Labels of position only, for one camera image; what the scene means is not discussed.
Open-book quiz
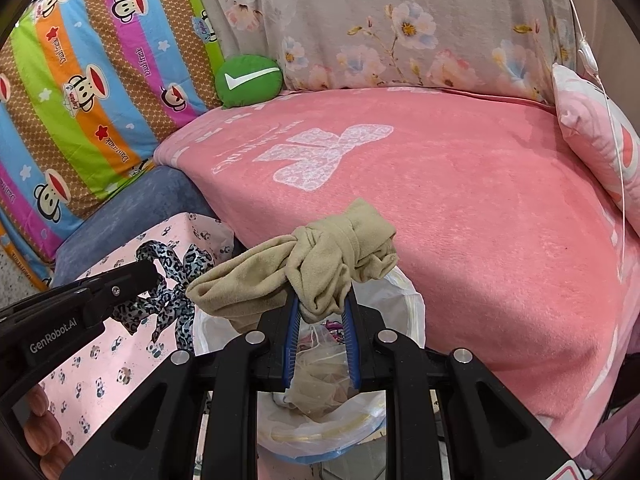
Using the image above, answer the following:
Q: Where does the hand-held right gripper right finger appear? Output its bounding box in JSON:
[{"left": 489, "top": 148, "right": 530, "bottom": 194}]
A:
[{"left": 344, "top": 285, "right": 576, "bottom": 480}]

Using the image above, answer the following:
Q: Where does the green round cushion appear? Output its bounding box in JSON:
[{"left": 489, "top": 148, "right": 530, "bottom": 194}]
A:
[{"left": 215, "top": 54, "right": 284, "bottom": 110}]

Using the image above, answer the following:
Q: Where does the pink pillow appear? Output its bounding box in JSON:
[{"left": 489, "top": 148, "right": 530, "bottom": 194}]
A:
[{"left": 551, "top": 62, "right": 640, "bottom": 221}]

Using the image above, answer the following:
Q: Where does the blue sofa cushion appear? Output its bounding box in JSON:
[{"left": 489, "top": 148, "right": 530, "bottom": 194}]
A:
[{"left": 50, "top": 165, "right": 226, "bottom": 288}]

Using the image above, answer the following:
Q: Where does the pink fleece blanket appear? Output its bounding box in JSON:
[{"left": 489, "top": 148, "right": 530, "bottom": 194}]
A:
[{"left": 155, "top": 87, "right": 636, "bottom": 456}]

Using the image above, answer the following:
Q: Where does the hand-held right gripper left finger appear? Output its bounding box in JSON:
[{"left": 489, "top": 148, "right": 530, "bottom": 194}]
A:
[{"left": 60, "top": 292, "right": 301, "bottom": 480}]

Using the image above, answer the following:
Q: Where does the pink quilted cloth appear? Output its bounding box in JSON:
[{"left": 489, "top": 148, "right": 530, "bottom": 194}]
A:
[{"left": 575, "top": 400, "right": 626, "bottom": 476}]

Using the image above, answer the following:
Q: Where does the striped monkey print quilt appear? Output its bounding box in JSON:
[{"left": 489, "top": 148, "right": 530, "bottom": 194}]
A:
[{"left": 0, "top": 0, "right": 226, "bottom": 261}]

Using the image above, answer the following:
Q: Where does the bin with white plastic bag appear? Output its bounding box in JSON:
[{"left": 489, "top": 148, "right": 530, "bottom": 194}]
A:
[{"left": 192, "top": 265, "right": 426, "bottom": 461}]

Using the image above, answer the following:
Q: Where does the person's left hand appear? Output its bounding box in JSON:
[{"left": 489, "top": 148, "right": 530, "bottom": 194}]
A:
[{"left": 22, "top": 385, "right": 76, "bottom": 476}]

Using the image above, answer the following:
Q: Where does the beige knotted cloth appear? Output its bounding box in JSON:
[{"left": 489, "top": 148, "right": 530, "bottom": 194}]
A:
[{"left": 185, "top": 198, "right": 399, "bottom": 333}]

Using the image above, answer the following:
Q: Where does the grey floral blanket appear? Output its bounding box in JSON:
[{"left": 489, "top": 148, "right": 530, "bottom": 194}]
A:
[{"left": 202, "top": 0, "right": 583, "bottom": 106}]

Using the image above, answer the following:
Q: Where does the orange monkey print pillow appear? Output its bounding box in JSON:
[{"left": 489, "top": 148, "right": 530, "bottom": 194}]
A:
[{"left": 0, "top": 210, "right": 51, "bottom": 291}]

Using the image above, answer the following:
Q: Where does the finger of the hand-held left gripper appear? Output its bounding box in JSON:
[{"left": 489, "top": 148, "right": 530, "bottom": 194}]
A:
[{"left": 82, "top": 259, "right": 163, "bottom": 331}]

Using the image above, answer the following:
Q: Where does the pink panda print cloth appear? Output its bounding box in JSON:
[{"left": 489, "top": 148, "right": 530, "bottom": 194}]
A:
[{"left": 37, "top": 212, "right": 236, "bottom": 480}]

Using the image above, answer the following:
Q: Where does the leopard print scrunchie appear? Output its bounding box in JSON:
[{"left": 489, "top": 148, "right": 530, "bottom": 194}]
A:
[{"left": 112, "top": 240, "right": 216, "bottom": 353}]

